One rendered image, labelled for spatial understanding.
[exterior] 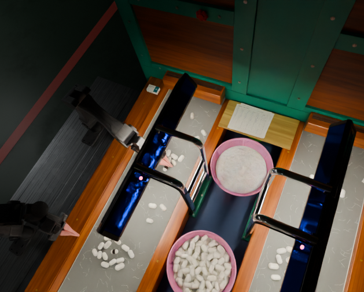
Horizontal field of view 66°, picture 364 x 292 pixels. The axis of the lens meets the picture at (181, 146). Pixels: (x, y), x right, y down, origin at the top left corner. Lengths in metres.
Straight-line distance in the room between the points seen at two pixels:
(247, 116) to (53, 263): 1.05
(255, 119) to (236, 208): 0.41
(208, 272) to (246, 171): 0.44
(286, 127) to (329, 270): 0.58
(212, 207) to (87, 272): 0.59
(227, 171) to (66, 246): 0.75
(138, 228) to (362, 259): 0.85
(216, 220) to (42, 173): 0.91
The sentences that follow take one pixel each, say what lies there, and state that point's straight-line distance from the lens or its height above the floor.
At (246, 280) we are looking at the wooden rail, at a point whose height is 0.76.
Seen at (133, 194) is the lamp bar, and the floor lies 1.08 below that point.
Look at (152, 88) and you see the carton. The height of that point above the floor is 0.78.
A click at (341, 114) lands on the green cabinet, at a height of 0.88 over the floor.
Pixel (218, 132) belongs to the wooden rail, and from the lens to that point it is 1.30.
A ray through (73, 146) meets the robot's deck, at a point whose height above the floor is 0.67.
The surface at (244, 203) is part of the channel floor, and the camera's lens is 1.29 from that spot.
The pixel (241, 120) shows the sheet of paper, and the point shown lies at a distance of 1.32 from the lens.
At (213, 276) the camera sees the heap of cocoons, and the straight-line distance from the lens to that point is 1.19.
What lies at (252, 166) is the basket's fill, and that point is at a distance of 1.27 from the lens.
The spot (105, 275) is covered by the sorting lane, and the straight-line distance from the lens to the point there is 1.28.
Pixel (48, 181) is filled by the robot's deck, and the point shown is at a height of 0.67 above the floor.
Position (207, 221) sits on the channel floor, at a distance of 1.27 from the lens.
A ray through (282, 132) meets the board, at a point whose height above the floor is 0.78.
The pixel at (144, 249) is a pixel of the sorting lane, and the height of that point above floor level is 0.74.
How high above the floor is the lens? 1.93
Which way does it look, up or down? 64 degrees down
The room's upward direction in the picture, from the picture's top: 19 degrees counter-clockwise
